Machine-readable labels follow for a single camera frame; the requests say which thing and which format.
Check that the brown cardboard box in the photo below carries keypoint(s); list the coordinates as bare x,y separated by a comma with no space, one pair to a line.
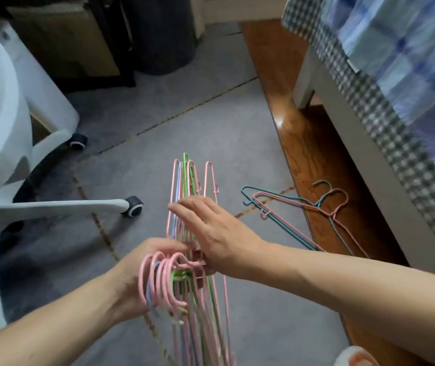
65,38

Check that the person's right forearm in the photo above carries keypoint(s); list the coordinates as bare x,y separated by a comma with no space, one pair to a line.
354,289

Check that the person's right hand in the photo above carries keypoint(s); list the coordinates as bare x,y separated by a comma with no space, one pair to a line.
225,240

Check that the white bed frame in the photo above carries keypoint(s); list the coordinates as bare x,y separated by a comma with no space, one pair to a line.
354,148

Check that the person's right fingers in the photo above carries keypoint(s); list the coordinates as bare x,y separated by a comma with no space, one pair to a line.
190,211

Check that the black furniture frame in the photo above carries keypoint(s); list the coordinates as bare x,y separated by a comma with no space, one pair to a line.
120,53

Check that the person's left forearm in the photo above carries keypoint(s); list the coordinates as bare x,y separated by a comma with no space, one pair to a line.
49,323

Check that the person's left hand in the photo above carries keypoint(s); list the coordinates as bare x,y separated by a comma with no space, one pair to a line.
130,278

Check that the black caster wheel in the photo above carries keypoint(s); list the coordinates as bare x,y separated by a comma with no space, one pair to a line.
133,206
78,142

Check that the white and orange slipper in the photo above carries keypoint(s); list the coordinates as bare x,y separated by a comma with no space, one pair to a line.
354,358

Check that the person's left thumb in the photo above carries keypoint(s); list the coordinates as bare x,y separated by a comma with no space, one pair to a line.
168,245

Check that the blue plaid blanket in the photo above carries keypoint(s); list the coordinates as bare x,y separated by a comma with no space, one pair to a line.
412,53

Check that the grey checkered bed sheet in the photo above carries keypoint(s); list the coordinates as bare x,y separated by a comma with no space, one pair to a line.
373,110

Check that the dark grey bin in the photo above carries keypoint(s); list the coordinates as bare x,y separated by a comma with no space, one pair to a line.
160,30

